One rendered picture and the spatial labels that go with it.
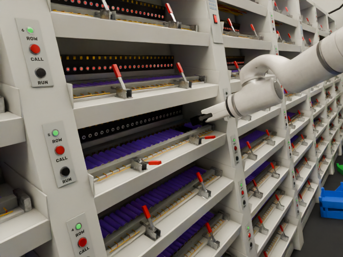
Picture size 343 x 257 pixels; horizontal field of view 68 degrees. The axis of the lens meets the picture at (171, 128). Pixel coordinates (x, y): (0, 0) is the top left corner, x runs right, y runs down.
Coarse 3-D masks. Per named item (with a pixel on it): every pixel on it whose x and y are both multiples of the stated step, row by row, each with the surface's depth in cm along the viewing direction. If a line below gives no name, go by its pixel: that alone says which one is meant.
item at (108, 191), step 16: (144, 128) 90; (224, 128) 99; (192, 144) 86; (208, 144) 90; (160, 160) 73; (176, 160) 76; (192, 160) 84; (112, 176) 63; (128, 176) 63; (144, 176) 66; (160, 176) 71; (96, 192) 56; (112, 192) 58; (128, 192) 62; (96, 208) 55
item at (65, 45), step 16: (144, 0) 98; (160, 0) 105; (224, 16) 148; (64, 48) 72; (80, 48) 76; (96, 48) 80; (112, 48) 85; (128, 48) 90; (144, 48) 97; (160, 48) 103; (224, 48) 145; (96, 144) 78; (0, 176) 58
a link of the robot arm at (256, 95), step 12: (252, 84) 80; (264, 84) 77; (276, 84) 77; (240, 96) 82; (252, 96) 79; (264, 96) 76; (276, 96) 75; (240, 108) 82; (252, 108) 80; (264, 108) 80
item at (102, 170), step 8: (200, 128) 95; (208, 128) 99; (184, 136) 87; (200, 136) 92; (160, 144) 78; (168, 144) 80; (136, 152) 71; (144, 152) 72; (152, 152) 75; (120, 160) 66; (128, 160) 68; (144, 160) 70; (96, 168) 61; (104, 168) 62; (112, 168) 64; (96, 176) 60
